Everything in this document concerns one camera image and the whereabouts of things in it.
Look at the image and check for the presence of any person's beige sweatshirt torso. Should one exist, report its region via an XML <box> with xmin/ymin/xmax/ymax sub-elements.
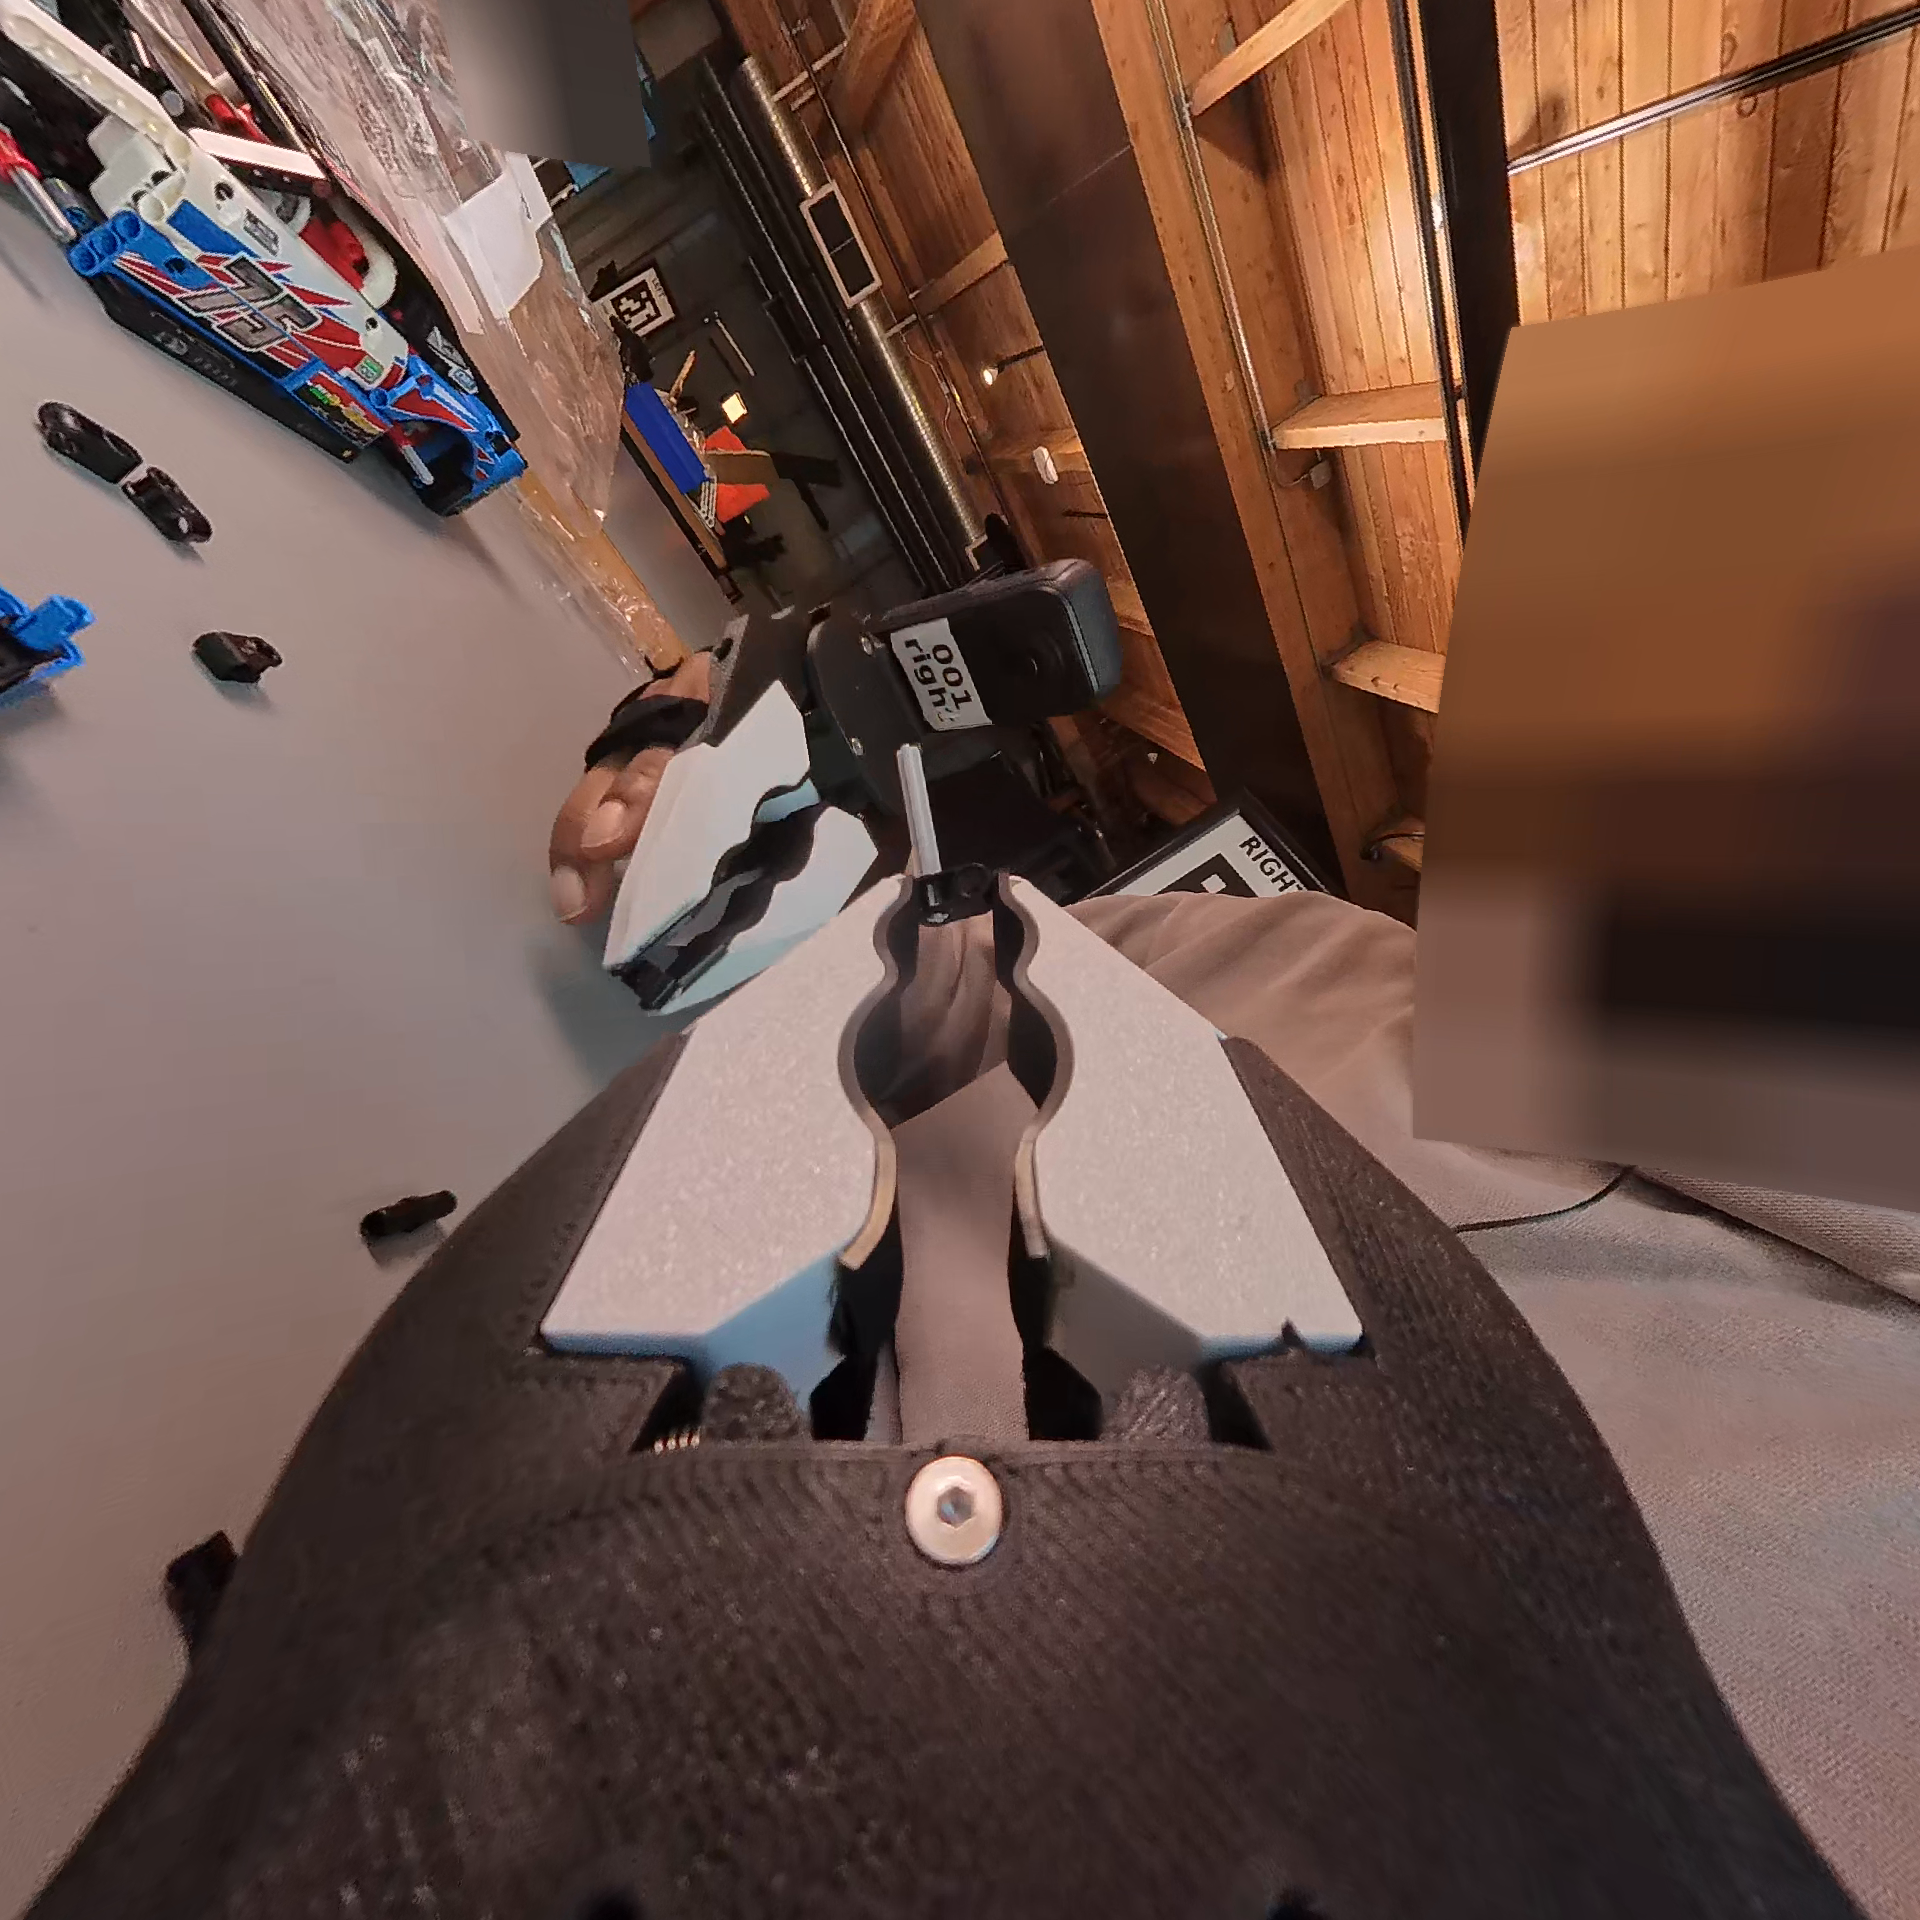
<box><xmin>900</xmin><ymin>891</ymin><xmax>1920</xmax><ymax>1920</ymax></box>

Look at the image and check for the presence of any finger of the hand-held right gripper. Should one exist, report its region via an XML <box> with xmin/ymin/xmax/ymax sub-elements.
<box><xmin>603</xmin><ymin>680</ymin><xmax>819</xmax><ymax>975</ymax></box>
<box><xmin>627</xmin><ymin>806</ymin><xmax>885</xmax><ymax>1009</ymax></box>

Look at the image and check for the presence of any black framed marker sign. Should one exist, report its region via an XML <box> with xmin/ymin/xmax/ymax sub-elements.
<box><xmin>1117</xmin><ymin>800</ymin><xmax>1337</xmax><ymax>903</ymax></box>

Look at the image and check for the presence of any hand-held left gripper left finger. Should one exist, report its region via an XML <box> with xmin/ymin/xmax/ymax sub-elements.
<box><xmin>538</xmin><ymin>873</ymin><xmax>922</xmax><ymax>1390</ymax></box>

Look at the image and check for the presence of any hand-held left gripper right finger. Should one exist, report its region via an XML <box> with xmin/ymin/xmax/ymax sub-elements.
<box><xmin>993</xmin><ymin>877</ymin><xmax>1369</xmax><ymax>1433</ymax></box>

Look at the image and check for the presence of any black bent lego connector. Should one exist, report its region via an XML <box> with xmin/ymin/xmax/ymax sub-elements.
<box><xmin>162</xmin><ymin>1529</ymin><xmax>242</xmax><ymax>1653</ymax></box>

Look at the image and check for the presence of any person's right hand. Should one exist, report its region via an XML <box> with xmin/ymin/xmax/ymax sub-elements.
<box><xmin>545</xmin><ymin>652</ymin><xmax>723</xmax><ymax>924</ymax></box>

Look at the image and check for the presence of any black blue red lego beam assembly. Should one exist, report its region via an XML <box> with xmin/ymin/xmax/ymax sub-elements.
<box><xmin>0</xmin><ymin>589</ymin><xmax>92</xmax><ymax>705</ymax></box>

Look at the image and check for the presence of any blue white lego race car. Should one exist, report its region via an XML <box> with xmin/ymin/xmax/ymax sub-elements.
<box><xmin>0</xmin><ymin>0</ymin><xmax>531</xmax><ymax>518</ymax></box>

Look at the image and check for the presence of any clear plastic bag white label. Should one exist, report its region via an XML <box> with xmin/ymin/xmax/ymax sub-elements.
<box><xmin>210</xmin><ymin>0</ymin><xmax>664</xmax><ymax>393</ymax></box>

